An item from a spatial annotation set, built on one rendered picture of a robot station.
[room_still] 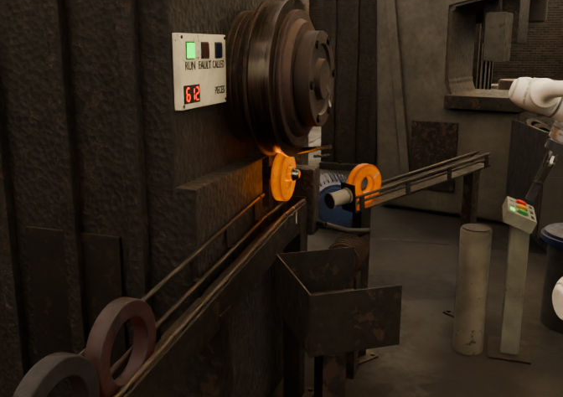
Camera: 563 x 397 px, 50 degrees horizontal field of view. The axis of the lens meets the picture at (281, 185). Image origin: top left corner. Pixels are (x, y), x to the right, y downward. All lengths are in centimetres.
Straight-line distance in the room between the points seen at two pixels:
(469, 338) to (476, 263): 32
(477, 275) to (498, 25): 204
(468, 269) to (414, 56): 233
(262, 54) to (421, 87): 293
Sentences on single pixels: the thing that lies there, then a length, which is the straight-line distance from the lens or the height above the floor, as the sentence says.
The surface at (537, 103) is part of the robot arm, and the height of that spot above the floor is 102.
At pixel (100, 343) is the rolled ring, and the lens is 109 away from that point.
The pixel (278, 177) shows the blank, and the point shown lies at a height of 83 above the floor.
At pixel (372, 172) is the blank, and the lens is 229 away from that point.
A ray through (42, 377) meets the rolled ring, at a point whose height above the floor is 74.
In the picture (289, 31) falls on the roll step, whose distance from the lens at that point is 173.
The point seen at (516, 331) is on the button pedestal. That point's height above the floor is 11.
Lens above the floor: 121
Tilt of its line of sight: 13 degrees down
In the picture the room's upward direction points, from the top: straight up
